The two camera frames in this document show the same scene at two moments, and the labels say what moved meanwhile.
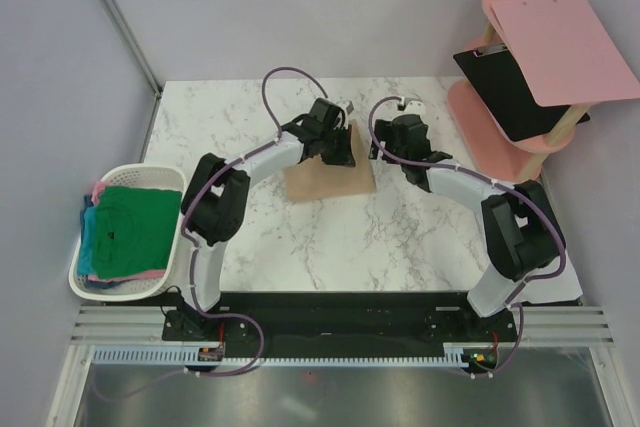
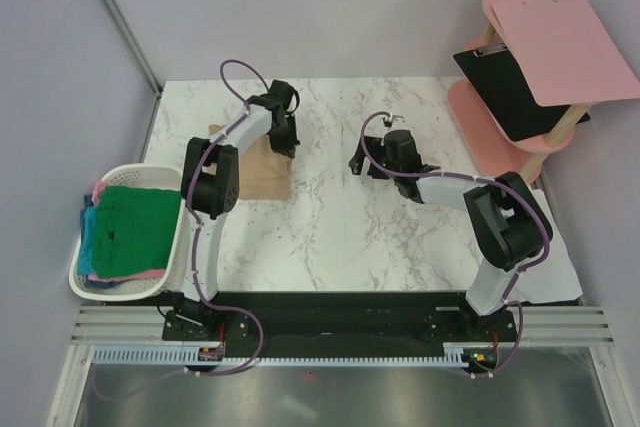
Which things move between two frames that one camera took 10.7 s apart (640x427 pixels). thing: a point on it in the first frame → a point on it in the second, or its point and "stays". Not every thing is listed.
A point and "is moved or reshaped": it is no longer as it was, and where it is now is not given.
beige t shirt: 313,178 is moved or reshaped
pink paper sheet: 564,50 stays
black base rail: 239,321 stays
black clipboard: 496,76 stays
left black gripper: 345,158 → 286,148
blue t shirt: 87,241 stays
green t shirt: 135,230 stays
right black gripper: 384,132 → 374,146
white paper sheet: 563,287 stays
